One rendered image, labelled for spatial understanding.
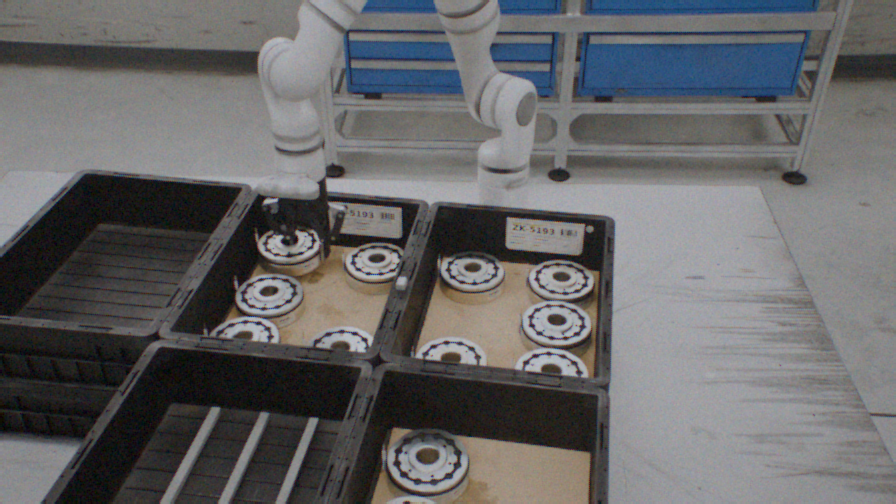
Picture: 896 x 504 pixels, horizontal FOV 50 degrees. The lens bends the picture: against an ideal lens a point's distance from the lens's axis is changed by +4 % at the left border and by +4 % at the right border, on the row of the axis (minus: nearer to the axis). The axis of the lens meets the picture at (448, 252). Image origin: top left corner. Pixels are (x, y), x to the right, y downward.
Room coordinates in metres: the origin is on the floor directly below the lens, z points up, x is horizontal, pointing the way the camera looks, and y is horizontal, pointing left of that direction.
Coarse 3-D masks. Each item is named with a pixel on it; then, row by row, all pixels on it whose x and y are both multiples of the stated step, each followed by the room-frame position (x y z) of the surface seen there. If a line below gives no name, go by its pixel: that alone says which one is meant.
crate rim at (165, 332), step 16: (256, 192) 1.32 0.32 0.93; (336, 192) 1.32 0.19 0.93; (240, 208) 1.27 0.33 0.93; (240, 224) 1.23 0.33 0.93; (416, 224) 1.23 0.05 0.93; (224, 240) 1.18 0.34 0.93; (416, 240) 1.18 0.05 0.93; (208, 256) 1.14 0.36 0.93; (208, 272) 1.10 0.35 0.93; (192, 288) 1.06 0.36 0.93; (176, 304) 1.02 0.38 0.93; (176, 320) 0.99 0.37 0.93; (384, 320) 1.00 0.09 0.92; (160, 336) 0.95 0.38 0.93; (176, 336) 0.95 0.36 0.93; (192, 336) 0.95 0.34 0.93; (208, 336) 0.95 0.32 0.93; (384, 336) 0.95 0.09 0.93; (304, 352) 0.92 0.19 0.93; (320, 352) 0.92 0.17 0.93; (336, 352) 0.92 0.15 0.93; (352, 352) 0.92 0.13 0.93; (368, 352) 0.92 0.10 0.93
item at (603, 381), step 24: (432, 216) 1.25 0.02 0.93; (552, 216) 1.25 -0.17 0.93; (576, 216) 1.25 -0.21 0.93; (600, 216) 1.25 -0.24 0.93; (408, 288) 1.06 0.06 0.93; (600, 336) 0.96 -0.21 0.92; (384, 360) 0.90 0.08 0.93; (408, 360) 0.90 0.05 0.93; (432, 360) 0.90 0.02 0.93; (600, 360) 0.90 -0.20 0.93; (600, 384) 0.86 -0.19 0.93
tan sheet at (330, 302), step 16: (336, 256) 1.28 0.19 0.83; (256, 272) 1.23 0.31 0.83; (320, 272) 1.23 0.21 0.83; (336, 272) 1.23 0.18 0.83; (304, 288) 1.19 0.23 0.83; (320, 288) 1.19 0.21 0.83; (336, 288) 1.19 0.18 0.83; (352, 288) 1.19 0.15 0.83; (320, 304) 1.15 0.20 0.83; (336, 304) 1.15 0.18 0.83; (352, 304) 1.15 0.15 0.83; (368, 304) 1.15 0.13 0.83; (384, 304) 1.15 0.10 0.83; (304, 320) 1.11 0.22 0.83; (320, 320) 1.11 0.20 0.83; (336, 320) 1.11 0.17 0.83; (352, 320) 1.11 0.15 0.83; (368, 320) 1.11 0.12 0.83; (288, 336) 1.07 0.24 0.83; (304, 336) 1.07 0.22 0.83
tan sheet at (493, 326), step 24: (504, 264) 1.25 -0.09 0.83; (504, 288) 1.19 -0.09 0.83; (432, 312) 1.13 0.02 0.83; (456, 312) 1.13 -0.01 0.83; (480, 312) 1.13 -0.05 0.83; (504, 312) 1.13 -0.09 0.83; (432, 336) 1.07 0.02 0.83; (456, 336) 1.07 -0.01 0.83; (480, 336) 1.07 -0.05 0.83; (504, 336) 1.07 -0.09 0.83; (504, 360) 1.01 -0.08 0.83
